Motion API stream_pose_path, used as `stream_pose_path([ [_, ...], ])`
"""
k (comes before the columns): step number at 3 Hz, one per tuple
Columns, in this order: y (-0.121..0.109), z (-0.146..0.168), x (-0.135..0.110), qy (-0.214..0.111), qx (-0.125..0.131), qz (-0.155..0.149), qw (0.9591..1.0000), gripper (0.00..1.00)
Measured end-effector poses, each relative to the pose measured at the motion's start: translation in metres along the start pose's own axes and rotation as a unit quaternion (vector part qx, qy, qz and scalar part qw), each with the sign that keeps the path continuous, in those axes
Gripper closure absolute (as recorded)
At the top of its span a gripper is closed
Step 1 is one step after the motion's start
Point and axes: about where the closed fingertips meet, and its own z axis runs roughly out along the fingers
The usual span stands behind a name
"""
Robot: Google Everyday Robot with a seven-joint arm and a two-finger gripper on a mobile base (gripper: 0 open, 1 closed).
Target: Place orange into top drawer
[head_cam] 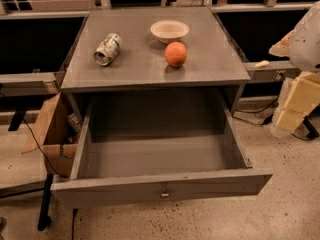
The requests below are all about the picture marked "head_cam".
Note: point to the crushed green white can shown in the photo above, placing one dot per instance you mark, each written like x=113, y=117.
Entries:
x=108, y=49

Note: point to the orange fruit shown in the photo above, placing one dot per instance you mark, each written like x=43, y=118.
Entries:
x=176, y=54

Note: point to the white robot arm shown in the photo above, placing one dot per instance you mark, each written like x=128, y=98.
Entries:
x=305, y=42

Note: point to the white paper bowl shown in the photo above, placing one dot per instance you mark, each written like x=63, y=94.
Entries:
x=168, y=31

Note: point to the black table leg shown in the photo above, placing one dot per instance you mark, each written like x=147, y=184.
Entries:
x=44, y=218

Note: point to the metal drawer knob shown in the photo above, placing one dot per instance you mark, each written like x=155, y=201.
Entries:
x=164, y=194

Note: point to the open grey top drawer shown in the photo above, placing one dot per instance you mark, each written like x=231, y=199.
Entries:
x=134, y=144

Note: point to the grey cabinet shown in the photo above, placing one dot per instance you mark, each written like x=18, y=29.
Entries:
x=211, y=59

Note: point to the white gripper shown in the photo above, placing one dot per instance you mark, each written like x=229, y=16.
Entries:
x=307, y=47

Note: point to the brown cardboard box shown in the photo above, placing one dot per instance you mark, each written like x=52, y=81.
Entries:
x=53, y=134

